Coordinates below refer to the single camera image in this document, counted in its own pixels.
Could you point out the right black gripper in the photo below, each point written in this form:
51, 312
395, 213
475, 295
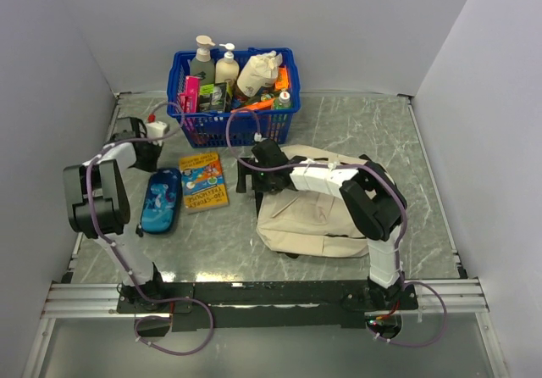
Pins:
241, 185

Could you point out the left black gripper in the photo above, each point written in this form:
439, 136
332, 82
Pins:
152, 166

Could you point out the yellow treehouse children's book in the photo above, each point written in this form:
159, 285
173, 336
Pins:
202, 181

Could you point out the blue dinosaur pencil case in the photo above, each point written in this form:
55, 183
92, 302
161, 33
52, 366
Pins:
161, 202

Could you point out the beige canvas backpack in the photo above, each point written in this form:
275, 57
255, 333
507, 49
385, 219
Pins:
305, 225

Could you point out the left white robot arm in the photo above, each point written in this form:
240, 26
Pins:
98, 205

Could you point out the blue plastic shopping basket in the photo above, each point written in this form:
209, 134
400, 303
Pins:
208, 129

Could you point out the pink box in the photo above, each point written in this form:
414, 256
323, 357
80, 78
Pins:
188, 98

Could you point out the orange long packet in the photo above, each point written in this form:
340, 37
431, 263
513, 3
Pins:
256, 107

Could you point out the small green red-capped bottle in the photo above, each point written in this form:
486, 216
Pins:
282, 101

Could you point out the green black box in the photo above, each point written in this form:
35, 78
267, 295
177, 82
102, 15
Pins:
215, 98

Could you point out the orange snack packet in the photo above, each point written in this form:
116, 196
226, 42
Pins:
283, 80

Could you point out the cream pump lotion bottle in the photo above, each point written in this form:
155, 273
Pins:
227, 68

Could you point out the green pump bottle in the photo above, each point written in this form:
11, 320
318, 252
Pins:
202, 65

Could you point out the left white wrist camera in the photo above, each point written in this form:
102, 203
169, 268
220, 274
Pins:
156, 129

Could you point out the beige drawstring cloth pouch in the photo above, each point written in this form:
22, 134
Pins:
260, 71

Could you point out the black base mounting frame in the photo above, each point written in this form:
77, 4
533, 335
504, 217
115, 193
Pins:
271, 303

